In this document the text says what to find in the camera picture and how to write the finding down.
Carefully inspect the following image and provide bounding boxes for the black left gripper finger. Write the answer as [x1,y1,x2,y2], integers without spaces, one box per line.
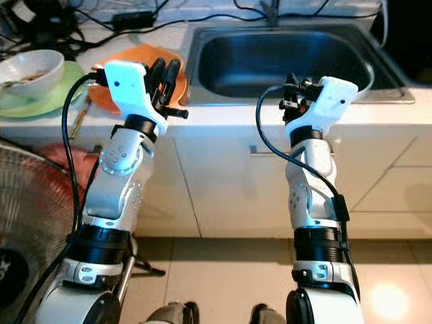
[165,58,184,102]
[148,58,167,102]

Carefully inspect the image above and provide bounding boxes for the orange bowl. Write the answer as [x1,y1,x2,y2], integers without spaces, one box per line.
[101,43,190,102]

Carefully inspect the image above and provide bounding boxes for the orange plate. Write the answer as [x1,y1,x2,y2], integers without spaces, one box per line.
[86,64,190,115]

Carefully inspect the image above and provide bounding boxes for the white kitchen cabinet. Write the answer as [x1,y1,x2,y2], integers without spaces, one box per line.
[0,115,432,240]

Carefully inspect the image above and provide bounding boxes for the stainless steel sink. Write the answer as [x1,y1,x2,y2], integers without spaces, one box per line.
[186,24,416,105]

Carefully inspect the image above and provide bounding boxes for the black power adapter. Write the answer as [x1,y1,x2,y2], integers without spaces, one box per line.
[112,11,155,30]

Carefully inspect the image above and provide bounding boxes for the chrome sink faucet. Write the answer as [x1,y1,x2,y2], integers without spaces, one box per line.
[263,0,283,26]

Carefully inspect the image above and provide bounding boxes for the green plate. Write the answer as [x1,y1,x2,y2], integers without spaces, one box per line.
[0,59,85,119]

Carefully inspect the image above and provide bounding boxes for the white bowl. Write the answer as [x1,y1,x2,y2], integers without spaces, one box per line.
[0,49,65,99]

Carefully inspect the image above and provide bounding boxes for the black box with white label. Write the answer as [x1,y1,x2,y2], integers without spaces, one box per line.
[7,0,82,45]

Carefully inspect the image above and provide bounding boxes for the grey metal stand leg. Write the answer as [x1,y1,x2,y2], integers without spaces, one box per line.
[111,233,166,304]

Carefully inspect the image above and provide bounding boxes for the grey standing fan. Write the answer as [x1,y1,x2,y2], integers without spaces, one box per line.
[0,142,82,324]

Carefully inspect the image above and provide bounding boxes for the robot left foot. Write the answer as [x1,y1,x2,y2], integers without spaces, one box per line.
[147,302,201,324]

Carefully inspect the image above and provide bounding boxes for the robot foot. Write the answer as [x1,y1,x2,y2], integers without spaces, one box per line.
[147,302,201,324]
[248,304,290,324]

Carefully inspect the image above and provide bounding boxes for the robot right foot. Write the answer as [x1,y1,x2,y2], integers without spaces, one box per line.
[248,304,290,324]

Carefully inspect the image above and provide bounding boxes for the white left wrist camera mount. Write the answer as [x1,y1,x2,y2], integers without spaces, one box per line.
[106,59,168,134]

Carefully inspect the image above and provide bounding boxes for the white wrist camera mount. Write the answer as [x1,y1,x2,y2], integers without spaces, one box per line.
[106,59,168,134]
[285,76,360,142]

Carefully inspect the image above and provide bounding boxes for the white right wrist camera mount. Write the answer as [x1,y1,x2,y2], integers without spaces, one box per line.
[285,76,360,142]

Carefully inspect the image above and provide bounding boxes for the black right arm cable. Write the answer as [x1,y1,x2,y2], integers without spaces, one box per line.
[255,84,352,223]

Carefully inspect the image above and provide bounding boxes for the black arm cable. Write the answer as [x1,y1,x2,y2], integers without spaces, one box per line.
[13,71,112,324]
[255,84,352,223]

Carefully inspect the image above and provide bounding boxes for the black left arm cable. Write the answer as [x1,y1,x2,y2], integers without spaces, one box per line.
[13,71,112,324]

